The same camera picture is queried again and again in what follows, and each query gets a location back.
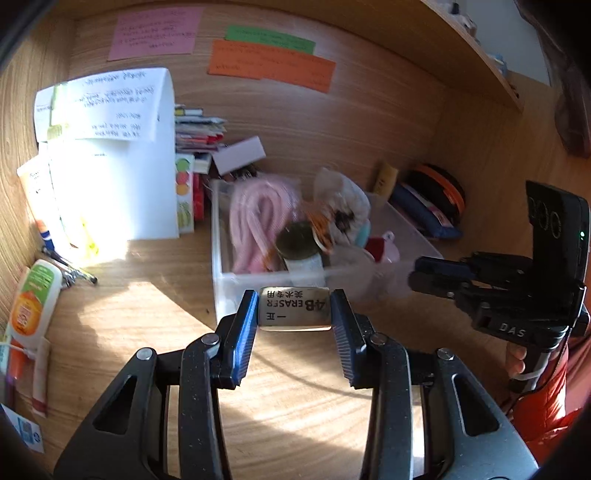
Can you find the small teal item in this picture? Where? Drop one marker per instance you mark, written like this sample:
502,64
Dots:
363,233

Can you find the yellow sponge block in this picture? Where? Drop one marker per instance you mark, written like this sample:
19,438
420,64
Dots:
385,177

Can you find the blue white card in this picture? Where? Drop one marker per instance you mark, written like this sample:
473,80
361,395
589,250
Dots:
25,431

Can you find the green paper note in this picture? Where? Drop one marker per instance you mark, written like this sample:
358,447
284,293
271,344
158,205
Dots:
270,39

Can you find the white paper file holder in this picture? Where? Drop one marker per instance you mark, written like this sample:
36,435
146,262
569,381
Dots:
115,184

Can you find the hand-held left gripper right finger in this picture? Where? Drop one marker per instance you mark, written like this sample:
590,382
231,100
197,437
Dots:
344,341

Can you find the yellow packet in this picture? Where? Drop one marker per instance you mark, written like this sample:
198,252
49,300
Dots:
85,240

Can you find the clear plastic storage bin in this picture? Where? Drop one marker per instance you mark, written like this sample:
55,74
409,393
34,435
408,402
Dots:
226,295

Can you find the green orange labelled bottle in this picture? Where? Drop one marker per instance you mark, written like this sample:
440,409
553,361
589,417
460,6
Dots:
34,304

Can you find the white red tube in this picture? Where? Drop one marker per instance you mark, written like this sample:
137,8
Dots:
41,378

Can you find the crumpled white bag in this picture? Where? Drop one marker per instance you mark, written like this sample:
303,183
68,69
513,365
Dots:
344,194

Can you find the blue pencil case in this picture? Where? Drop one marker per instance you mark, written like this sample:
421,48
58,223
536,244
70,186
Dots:
429,221

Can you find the pink paper note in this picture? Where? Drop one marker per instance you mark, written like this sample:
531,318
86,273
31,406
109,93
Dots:
154,34

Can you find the dark brown cloth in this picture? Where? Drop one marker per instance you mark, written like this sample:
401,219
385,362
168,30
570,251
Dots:
570,92

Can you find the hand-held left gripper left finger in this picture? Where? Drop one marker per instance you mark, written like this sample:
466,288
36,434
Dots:
244,332

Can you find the black orange round case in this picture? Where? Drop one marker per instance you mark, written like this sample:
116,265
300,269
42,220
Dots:
443,184

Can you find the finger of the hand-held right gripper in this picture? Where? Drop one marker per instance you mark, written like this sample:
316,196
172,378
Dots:
461,266
438,286

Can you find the stack of books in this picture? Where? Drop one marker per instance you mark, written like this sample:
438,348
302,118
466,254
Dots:
198,131

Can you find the handwritten white paper sheet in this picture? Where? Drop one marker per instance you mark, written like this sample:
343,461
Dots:
115,101

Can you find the orange paper note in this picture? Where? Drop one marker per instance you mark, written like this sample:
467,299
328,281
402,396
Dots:
272,67

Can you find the pale pink cardboard box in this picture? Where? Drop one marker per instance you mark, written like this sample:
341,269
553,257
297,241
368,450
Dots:
238,154

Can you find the eraser with printed sleeve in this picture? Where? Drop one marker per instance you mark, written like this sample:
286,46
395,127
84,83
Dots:
295,307

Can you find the colourful dotted book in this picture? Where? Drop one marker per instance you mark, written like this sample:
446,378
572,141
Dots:
184,194

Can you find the wooden desktop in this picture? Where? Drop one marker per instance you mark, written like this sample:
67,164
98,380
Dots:
138,323

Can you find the person's right forearm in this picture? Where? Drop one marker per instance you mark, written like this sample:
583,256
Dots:
554,415

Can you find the person's right hand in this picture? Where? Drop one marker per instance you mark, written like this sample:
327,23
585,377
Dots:
515,362

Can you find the wooden shelf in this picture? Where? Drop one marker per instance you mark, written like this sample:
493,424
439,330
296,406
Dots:
480,55

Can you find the metal binder clip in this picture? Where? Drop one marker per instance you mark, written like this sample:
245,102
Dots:
69,270

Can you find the small red item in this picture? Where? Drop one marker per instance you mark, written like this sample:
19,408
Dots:
376,249

